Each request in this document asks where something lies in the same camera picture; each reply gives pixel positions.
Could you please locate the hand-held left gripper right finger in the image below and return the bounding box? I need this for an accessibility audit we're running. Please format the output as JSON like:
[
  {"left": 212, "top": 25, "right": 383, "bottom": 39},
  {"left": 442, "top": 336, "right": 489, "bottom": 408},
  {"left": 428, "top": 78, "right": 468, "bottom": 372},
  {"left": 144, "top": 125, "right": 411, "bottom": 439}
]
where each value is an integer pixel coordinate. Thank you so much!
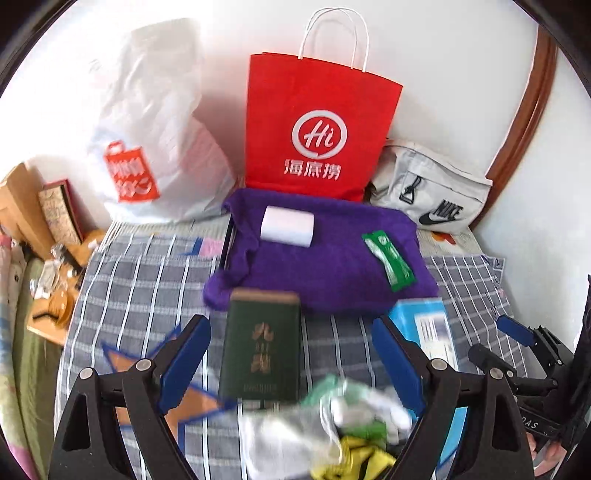
[{"left": 372, "top": 316, "right": 539, "bottom": 480}]

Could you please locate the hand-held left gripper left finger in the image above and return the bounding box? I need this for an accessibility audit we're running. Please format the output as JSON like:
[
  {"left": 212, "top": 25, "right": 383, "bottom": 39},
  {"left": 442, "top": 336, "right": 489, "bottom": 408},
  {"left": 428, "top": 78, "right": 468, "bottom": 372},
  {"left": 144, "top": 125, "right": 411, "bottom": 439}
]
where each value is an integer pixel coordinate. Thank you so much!
[{"left": 48, "top": 315, "right": 213, "bottom": 480}]

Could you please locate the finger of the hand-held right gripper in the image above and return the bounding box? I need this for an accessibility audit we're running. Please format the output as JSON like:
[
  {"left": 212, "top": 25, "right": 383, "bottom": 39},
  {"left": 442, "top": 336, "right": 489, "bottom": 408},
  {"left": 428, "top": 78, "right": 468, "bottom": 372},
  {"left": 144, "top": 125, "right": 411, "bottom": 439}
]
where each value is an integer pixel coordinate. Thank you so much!
[
  {"left": 468, "top": 343, "right": 556, "bottom": 394},
  {"left": 497, "top": 315, "right": 574, "bottom": 371}
]

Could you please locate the yellow mesh cloth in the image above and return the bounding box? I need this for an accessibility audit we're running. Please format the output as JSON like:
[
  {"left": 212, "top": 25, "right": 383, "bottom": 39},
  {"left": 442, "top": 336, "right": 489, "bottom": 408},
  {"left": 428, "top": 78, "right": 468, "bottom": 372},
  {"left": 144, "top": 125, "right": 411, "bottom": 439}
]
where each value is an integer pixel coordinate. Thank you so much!
[{"left": 311, "top": 436, "right": 398, "bottom": 480}]

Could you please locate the blue and white box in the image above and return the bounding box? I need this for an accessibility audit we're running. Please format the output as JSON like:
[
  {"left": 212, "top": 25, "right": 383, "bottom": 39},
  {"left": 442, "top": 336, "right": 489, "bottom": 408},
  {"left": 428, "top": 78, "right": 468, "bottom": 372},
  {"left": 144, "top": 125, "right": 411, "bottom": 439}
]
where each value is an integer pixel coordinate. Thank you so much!
[{"left": 387, "top": 298, "right": 472, "bottom": 472}]

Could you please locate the dark green box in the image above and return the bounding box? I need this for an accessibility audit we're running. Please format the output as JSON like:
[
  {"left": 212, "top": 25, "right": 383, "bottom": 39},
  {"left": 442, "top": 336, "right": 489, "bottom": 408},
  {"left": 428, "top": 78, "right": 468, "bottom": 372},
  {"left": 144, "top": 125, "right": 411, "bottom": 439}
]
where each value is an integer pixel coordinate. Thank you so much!
[{"left": 218, "top": 288, "right": 303, "bottom": 402}]

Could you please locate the grey plaid bed sheet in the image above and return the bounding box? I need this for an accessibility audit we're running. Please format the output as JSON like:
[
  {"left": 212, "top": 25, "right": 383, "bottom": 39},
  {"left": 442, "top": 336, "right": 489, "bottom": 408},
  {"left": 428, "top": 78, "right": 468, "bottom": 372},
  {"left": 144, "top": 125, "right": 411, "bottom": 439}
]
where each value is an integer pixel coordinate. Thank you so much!
[{"left": 54, "top": 222, "right": 513, "bottom": 480}]

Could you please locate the green packet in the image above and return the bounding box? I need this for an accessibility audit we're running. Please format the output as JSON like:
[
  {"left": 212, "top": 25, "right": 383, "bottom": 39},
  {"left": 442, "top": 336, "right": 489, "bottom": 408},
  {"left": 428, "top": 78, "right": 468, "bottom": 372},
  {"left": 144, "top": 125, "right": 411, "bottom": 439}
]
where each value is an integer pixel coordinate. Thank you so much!
[{"left": 361, "top": 231, "right": 416, "bottom": 292}]

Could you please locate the purple towel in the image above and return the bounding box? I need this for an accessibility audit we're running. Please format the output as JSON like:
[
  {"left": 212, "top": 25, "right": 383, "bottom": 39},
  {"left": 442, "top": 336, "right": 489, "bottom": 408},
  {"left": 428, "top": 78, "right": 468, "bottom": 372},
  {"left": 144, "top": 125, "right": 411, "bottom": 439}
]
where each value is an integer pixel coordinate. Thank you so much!
[{"left": 203, "top": 187, "right": 439, "bottom": 317}]

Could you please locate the wooden nightstand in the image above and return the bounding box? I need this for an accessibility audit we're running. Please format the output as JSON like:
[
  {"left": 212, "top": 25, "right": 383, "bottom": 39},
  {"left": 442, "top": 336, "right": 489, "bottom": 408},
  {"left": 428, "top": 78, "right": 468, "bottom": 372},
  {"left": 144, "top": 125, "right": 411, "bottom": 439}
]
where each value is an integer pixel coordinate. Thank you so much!
[{"left": 25, "top": 228, "right": 107, "bottom": 347}]

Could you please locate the green quilt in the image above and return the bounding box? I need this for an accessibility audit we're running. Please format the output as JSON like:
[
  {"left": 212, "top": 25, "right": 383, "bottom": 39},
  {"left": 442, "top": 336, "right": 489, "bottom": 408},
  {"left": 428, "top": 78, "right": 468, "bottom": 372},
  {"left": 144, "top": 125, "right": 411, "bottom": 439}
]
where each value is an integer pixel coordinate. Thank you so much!
[{"left": 11, "top": 258, "right": 63, "bottom": 462}]

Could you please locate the light grey waist bag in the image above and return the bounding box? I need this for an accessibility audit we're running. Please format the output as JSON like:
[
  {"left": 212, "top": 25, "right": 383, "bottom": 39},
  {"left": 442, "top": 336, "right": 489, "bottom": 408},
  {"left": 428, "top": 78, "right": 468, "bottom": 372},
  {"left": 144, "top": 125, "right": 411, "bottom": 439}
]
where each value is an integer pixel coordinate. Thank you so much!
[{"left": 367, "top": 138, "right": 494, "bottom": 227}]

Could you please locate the white foam block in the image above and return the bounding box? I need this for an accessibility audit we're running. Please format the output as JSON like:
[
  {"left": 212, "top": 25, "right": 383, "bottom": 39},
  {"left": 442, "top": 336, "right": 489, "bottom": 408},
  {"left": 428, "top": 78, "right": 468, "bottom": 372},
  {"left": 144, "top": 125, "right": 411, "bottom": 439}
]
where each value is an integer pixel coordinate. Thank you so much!
[{"left": 259, "top": 206, "right": 315, "bottom": 247}]

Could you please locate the patterned book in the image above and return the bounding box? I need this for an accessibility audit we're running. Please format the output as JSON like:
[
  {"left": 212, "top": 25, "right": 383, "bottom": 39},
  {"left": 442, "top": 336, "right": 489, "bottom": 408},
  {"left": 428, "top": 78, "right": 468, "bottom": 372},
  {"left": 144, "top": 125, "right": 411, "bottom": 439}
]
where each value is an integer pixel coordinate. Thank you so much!
[{"left": 38, "top": 180, "right": 86, "bottom": 245}]

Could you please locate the brown wooden headboard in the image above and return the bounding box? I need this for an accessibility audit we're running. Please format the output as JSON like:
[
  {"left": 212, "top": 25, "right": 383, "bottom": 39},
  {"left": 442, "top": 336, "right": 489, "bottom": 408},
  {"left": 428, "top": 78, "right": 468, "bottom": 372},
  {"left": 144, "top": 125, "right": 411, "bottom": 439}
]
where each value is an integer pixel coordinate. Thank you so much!
[{"left": 485, "top": 25, "right": 559, "bottom": 185}]

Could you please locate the brown cardboard box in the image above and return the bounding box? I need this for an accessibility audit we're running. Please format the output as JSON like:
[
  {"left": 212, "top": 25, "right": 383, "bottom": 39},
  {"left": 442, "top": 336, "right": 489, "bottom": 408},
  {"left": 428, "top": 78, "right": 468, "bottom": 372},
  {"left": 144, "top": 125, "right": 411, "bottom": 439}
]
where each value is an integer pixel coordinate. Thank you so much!
[{"left": 0, "top": 162, "right": 51, "bottom": 250}]

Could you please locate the white plastic bag orange print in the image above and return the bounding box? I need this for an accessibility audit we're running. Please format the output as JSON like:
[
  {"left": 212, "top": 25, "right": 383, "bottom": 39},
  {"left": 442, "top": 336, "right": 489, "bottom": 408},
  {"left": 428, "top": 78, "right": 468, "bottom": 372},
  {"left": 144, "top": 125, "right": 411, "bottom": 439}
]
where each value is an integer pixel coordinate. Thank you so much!
[{"left": 88, "top": 18, "right": 238, "bottom": 222}]

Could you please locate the red paper bag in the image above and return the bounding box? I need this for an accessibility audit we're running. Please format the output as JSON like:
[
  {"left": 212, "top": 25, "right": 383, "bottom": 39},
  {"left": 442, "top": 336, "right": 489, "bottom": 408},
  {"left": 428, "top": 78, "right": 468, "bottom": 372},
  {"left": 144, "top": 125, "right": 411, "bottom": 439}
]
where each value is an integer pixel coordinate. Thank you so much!
[{"left": 245, "top": 8, "right": 403, "bottom": 203}]

